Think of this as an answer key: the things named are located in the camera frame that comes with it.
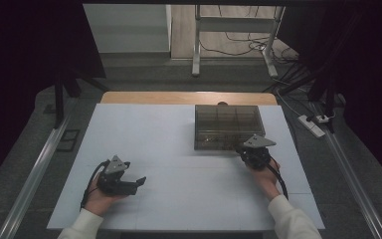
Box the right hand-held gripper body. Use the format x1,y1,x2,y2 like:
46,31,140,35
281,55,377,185
236,133,278,171

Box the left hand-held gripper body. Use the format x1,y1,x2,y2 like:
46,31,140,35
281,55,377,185
96,154,131,196

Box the smoky transparent drawer box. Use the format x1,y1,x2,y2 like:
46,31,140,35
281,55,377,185
193,104,267,151

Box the person's right hand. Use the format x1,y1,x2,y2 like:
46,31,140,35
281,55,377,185
248,157,282,202

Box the person's left hand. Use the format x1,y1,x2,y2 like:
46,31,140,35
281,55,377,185
84,177,127,218

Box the white table cover board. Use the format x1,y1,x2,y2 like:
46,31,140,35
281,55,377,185
46,103,326,232

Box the black floor plate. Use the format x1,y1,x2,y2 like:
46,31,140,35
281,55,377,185
56,128,81,153

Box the white power strip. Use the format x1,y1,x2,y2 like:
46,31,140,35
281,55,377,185
297,115,326,139

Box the wooden table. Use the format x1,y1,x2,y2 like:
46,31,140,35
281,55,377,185
99,91,279,107

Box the black metal stand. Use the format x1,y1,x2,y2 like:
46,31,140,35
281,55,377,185
306,64,338,134
53,64,111,130

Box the dark curtain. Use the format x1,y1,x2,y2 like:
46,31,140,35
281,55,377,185
0,0,107,193
278,0,382,184

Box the white cabinet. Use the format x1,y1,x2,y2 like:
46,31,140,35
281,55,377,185
83,3,173,54

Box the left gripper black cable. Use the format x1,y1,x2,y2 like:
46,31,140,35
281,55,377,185
80,159,111,211

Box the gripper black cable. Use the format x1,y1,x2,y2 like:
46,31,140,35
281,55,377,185
80,159,111,211
266,161,289,201

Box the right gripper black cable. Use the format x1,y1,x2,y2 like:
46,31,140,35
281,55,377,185
266,161,289,201

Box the aluminium floor rail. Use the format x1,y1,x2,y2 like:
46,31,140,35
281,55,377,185
0,97,78,239
310,102,382,239

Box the black floor cables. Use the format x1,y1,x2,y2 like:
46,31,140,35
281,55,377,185
198,4,300,65

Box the white metal desk frame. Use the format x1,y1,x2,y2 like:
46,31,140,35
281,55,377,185
191,4,287,80

